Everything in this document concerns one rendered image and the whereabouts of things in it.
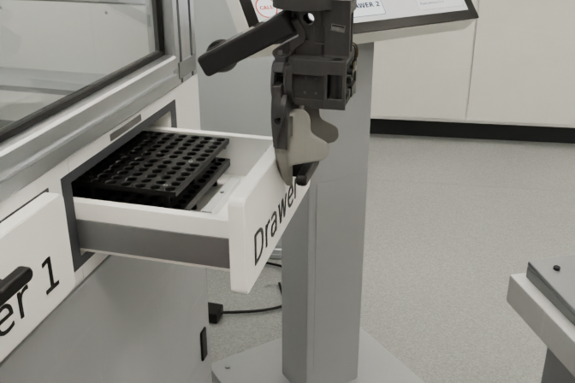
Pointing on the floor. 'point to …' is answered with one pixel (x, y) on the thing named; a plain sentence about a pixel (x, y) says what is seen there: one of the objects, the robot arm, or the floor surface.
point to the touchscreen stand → (326, 270)
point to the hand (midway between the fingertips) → (287, 167)
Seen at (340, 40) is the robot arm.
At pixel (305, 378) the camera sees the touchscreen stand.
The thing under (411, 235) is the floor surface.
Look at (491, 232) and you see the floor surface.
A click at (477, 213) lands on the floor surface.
